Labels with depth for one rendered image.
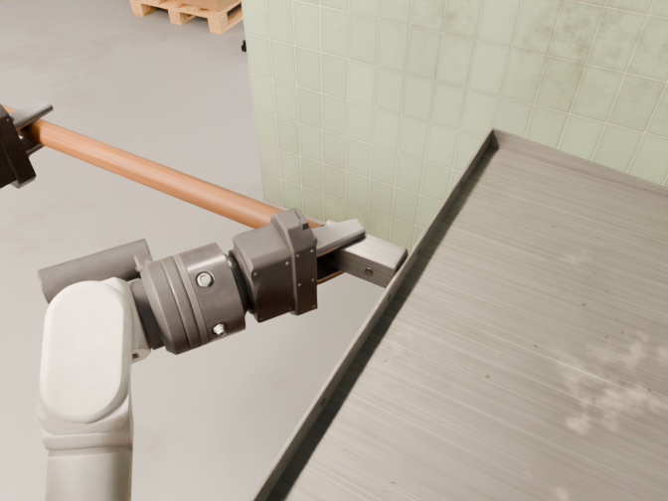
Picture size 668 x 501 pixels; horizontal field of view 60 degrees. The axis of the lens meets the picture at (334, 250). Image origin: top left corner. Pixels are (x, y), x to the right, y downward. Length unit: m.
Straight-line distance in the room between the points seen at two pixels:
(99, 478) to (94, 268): 0.17
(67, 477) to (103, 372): 0.08
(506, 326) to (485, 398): 0.08
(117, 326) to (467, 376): 0.29
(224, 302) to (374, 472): 0.19
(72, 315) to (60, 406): 0.07
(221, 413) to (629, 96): 1.48
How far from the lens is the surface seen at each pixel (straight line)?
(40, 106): 0.84
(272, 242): 0.53
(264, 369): 1.96
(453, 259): 0.60
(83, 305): 0.50
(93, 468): 0.51
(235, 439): 1.84
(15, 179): 0.83
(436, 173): 2.02
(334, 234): 0.56
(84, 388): 0.49
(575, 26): 1.69
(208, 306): 0.51
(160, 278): 0.51
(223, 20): 3.99
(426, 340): 0.53
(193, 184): 0.65
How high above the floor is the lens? 1.62
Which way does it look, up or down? 45 degrees down
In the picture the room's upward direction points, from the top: straight up
